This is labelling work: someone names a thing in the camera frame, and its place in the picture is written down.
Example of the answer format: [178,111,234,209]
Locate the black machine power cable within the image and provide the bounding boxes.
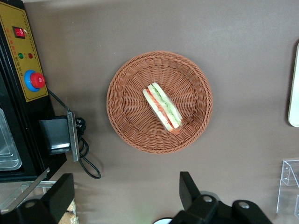
[47,88,102,180]

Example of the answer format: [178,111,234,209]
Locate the metal tray in sealing machine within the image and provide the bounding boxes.
[0,107,23,172]

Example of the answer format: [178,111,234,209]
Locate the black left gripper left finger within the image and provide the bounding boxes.
[41,173,76,224]

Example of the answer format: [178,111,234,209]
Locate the white wire rack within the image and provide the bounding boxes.
[0,180,78,224]

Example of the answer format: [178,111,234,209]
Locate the round brown wicker basket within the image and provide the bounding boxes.
[106,51,214,154]

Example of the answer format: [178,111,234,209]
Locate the brown rice cracker bag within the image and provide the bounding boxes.
[60,200,78,224]

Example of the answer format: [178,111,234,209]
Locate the cream plastic serving tray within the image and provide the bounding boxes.
[287,42,299,128]

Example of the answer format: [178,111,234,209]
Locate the clear acrylic bottle rack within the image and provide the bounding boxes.
[276,159,299,214]

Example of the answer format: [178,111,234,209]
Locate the red rocker power switch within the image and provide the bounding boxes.
[12,26,27,39]

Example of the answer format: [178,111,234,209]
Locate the triangle sandwich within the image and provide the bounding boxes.
[142,83,183,134]

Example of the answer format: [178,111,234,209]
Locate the black sealing machine yellow panel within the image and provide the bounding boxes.
[0,0,71,183]

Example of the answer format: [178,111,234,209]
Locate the black machine handle block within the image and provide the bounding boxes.
[38,112,81,162]

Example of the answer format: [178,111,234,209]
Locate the grey metal lever bar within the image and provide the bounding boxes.
[20,168,51,202]

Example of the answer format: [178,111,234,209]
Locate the red emergency stop button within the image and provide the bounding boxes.
[24,69,46,92]

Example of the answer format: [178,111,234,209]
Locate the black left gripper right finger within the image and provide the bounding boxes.
[179,171,202,210]

